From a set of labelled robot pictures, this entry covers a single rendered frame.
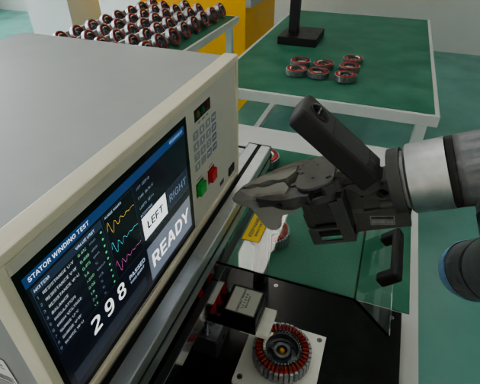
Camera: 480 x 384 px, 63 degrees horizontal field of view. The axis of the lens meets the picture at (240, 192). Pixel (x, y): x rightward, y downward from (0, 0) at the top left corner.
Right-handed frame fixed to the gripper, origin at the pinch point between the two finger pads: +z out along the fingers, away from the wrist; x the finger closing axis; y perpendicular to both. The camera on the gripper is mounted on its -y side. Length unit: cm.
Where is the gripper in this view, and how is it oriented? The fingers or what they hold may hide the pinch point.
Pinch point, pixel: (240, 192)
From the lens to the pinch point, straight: 51.9
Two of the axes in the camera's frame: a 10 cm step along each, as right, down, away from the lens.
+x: 3.4, -5.6, 7.6
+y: 4.0, 8.2, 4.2
